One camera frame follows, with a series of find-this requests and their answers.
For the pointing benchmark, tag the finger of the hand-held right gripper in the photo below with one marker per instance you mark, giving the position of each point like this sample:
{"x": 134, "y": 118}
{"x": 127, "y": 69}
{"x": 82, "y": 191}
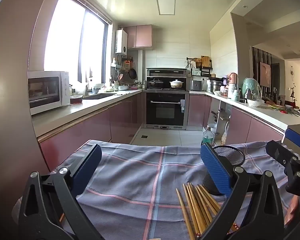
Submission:
{"x": 277, "y": 152}
{"x": 296, "y": 137}

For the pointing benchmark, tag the pink peninsula base cabinets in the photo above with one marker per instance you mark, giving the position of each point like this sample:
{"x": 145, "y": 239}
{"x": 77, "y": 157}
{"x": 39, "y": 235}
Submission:
{"x": 250, "y": 127}

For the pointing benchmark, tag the framed wall picture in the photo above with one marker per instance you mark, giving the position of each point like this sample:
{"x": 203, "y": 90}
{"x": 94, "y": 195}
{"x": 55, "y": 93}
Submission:
{"x": 265, "y": 73}

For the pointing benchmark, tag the white water heater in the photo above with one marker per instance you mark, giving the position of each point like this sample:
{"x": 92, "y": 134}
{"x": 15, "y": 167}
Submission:
{"x": 121, "y": 41}

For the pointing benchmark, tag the black thermos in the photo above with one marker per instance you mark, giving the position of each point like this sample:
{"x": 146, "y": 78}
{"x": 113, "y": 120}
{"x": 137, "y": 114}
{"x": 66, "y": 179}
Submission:
{"x": 247, "y": 96}

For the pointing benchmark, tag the black wall rack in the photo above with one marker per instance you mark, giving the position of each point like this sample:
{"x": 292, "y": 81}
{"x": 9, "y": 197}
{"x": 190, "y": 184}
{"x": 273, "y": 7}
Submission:
{"x": 202, "y": 66}

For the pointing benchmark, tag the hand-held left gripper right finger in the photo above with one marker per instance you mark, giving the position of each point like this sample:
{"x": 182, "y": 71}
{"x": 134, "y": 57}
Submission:
{"x": 215, "y": 170}

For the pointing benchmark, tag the silver box appliance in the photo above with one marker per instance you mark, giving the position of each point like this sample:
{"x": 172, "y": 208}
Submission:
{"x": 196, "y": 85}

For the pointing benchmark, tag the black mesh holder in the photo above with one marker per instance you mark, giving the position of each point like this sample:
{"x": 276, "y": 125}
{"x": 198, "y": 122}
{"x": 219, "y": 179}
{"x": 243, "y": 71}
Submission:
{"x": 231, "y": 155}

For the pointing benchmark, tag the bundle of wooden chopsticks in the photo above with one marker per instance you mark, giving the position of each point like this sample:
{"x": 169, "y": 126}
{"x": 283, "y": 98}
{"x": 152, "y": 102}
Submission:
{"x": 193, "y": 205}

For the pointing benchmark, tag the white casserole pot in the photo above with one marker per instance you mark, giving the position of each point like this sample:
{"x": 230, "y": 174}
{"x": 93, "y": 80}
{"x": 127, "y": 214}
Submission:
{"x": 177, "y": 84}

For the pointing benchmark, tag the hanging frying pan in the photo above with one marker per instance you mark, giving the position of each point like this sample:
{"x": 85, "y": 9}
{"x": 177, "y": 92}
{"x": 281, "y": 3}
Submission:
{"x": 132, "y": 73}

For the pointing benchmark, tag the white microwave oven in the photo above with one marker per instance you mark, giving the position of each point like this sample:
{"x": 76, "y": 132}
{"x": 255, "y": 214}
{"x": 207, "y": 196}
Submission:
{"x": 47, "y": 90}

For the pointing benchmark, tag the black cooking pot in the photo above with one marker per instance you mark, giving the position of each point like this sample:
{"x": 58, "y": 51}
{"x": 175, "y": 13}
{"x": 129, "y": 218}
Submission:
{"x": 155, "y": 83}

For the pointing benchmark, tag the steel steamer pot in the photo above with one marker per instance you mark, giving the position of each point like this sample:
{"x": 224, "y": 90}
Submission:
{"x": 215, "y": 87}

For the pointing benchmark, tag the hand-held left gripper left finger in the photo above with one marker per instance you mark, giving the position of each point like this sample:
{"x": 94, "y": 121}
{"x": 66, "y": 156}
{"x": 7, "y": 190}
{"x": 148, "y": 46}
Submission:
{"x": 88, "y": 167}

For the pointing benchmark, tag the kitchen window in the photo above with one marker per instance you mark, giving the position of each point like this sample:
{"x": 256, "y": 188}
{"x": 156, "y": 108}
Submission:
{"x": 70, "y": 40}

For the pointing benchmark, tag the pink wall cabinets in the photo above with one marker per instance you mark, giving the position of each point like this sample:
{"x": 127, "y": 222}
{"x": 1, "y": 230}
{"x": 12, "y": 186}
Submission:
{"x": 140, "y": 36}

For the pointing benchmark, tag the person's right hand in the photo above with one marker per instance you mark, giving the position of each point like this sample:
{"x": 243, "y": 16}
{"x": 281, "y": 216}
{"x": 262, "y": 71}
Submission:
{"x": 292, "y": 212}

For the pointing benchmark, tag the range hood stove unit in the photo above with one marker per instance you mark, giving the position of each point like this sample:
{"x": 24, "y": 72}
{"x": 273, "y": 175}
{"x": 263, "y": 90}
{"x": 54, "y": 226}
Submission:
{"x": 166, "y": 73}

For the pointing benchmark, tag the green appliance in plastic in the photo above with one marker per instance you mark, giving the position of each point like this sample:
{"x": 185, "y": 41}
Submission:
{"x": 251, "y": 86}

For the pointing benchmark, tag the ceiling light panel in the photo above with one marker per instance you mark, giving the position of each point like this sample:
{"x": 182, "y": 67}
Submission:
{"x": 165, "y": 5}

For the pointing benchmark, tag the pink sink base cabinets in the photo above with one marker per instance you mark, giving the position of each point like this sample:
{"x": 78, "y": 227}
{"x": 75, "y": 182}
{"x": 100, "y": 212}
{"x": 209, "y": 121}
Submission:
{"x": 95, "y": 127}

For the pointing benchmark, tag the grey checked tablecloth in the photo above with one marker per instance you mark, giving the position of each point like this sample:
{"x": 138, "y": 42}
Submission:
{"x": 135, "y": 175}

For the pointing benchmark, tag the sink faucet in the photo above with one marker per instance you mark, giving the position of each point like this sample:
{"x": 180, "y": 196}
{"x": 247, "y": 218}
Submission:
{"x": 89, "y": 90}

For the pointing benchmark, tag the pink thermos jug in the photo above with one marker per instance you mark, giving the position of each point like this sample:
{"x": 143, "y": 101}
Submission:
{"x": 232, "y": 80}

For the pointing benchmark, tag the built-in black oven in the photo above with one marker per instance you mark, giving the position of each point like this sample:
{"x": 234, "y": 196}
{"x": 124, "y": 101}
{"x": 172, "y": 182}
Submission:
{"x": 166, "y": 110}

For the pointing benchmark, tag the white bowl in plastic bag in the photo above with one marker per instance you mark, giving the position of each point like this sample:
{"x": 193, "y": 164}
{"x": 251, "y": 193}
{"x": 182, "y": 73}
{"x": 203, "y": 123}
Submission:
{"x": 255, "y": 103}

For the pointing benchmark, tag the red and green vegetables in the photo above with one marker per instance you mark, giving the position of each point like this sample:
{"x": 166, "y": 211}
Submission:
{"x": 280, "y": 107}

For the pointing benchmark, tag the grey refrigerator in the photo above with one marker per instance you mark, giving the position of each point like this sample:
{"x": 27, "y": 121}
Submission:
{"x": 10, "y": 80}

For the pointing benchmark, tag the narrow pink base cabinet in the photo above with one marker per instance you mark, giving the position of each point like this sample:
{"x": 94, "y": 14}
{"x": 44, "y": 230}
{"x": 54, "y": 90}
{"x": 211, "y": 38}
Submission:
{"x": 198, "y": 111}

